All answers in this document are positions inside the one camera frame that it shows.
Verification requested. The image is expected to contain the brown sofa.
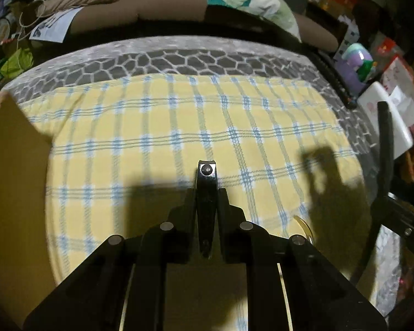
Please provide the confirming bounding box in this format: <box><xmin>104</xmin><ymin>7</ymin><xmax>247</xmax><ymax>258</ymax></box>
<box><xmin>38</xmin><ymin>0</ymin><xmax>339</xmax><ymax>53</ymax></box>

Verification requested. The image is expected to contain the purple green bottle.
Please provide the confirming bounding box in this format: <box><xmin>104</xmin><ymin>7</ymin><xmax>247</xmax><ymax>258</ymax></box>
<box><xmin>341</xmin><ymin>43</ymin><xmax>377</xmax><ymax>92</ymax></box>

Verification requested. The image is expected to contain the red and white package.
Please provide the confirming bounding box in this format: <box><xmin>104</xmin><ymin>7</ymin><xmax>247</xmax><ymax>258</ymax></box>
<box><xmin>379</xmin><ymin>55</ymin><xmax>414</xmax><ymax>136</ymax></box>

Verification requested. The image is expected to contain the white printed paper sheet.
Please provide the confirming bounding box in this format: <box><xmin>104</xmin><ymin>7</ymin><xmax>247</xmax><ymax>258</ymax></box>
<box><xmin>29</xmin><ymin>7</ymin><xmax>85</xmax><ymax>44</ymax></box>

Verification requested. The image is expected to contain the brown cardboard box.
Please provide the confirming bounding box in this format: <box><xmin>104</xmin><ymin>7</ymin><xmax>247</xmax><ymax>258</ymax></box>
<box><xmin>0</xmin><ymin>93</ymin><xmax>54</xmax><ymax>330</ymax></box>

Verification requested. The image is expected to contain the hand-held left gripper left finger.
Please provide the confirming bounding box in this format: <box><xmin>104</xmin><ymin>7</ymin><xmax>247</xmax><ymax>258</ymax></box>
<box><xmin>23</xmin><ymin>188</ymin><xmax>197</xmax><ymax>331</ymax></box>

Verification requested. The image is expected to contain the yellow plaid cloth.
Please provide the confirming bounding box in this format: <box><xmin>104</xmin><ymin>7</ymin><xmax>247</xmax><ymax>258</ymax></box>
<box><xmin>21</xmin><ymin>74</ymin><xmax>377</xmax><ymax>331</ymax></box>

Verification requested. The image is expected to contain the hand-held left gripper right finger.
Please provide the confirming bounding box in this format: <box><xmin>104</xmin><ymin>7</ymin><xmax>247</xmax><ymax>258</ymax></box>
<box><xmin>217</xmin><ymin>188</ymin><xmax>388</xmax><ymax>331</ymax></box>

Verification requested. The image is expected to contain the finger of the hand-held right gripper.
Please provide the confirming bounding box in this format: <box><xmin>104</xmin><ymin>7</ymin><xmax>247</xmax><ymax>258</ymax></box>
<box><xmin>350</xmin><ymin>102</ymin><xmax>395</xmax><ymax>285</ymax></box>

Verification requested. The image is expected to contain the white box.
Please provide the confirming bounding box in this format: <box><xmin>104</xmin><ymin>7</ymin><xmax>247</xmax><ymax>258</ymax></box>
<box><xmin>357</xmin><ymin>82</ymin><xmax>414</xmax><ymax>159</ymax></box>

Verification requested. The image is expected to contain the yellow green bag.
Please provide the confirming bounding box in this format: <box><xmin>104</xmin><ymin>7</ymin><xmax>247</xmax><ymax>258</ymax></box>
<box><xmin>0</xmin><ymin>48</ymin><xmax>34</xmax><ymax>80</ymax></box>

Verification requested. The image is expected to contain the floral pillow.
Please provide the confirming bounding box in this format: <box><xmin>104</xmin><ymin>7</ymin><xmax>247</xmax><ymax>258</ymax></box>
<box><xmin>179</xmin><ymin>0</ymin><xmax>303</xmax><ymax>39</ymax></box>

